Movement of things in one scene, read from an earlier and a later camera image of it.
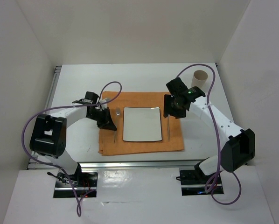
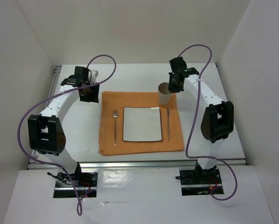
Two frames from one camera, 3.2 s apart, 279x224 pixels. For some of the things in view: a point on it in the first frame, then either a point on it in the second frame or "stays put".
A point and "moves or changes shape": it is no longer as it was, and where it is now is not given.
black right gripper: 167,109 -> 172,88
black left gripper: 107,122 -> 94,97
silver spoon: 118,113 moves or changes shape
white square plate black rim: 142,124 stays put
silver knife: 168,125 stays put
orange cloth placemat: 111,142 stays put
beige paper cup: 199,78 moves or changes shape
